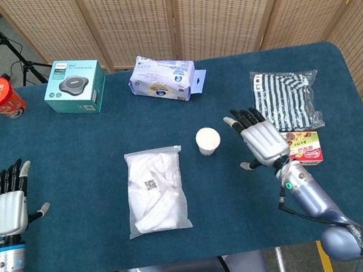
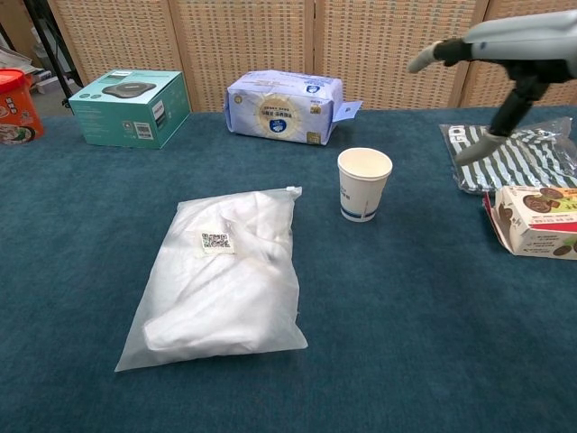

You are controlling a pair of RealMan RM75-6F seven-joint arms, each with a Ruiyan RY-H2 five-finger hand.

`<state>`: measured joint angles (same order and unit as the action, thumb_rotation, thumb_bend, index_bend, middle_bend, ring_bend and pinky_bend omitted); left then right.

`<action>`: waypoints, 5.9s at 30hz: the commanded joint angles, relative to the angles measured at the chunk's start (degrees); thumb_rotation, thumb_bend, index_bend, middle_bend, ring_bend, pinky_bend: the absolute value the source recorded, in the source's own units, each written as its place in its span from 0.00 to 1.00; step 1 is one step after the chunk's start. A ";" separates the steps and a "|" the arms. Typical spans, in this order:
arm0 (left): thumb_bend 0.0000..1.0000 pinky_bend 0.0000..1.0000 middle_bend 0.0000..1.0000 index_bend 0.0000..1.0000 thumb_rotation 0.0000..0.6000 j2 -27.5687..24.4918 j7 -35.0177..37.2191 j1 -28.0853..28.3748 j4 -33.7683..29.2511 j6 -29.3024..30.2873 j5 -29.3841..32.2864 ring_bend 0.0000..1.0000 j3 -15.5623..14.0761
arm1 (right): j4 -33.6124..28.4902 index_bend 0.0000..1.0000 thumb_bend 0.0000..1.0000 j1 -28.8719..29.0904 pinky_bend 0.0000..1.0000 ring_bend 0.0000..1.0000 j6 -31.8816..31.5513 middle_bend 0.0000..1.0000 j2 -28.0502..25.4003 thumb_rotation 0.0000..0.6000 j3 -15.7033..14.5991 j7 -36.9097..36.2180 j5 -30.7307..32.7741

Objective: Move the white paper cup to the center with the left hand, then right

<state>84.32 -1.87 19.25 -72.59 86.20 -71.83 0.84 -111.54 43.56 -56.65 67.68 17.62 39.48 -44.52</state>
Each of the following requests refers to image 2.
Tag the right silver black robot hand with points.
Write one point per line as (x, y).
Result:
(527, 40)

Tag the small white paper cup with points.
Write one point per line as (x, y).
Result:
(363, 194)

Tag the cookie carton box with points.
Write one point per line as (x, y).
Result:
(541, 225)

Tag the teal speaker product box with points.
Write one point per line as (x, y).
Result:
(121, 117)

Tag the red instant noodle cup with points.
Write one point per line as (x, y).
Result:
(18, 113)

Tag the striped cloth in clear bag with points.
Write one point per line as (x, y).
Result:
(527, 167)

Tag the woven wooden folding screen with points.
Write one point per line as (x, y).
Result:
(383, 54)

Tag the lavender tissue pack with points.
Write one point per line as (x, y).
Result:
(279, 108)

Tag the blue table mat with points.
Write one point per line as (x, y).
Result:
(405, 293)

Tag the white garment in zip bag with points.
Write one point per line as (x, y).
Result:
(225, 288)

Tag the black tripod stand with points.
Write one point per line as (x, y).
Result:
(62, 54)

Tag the stack of papers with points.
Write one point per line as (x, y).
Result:
(9, 58)

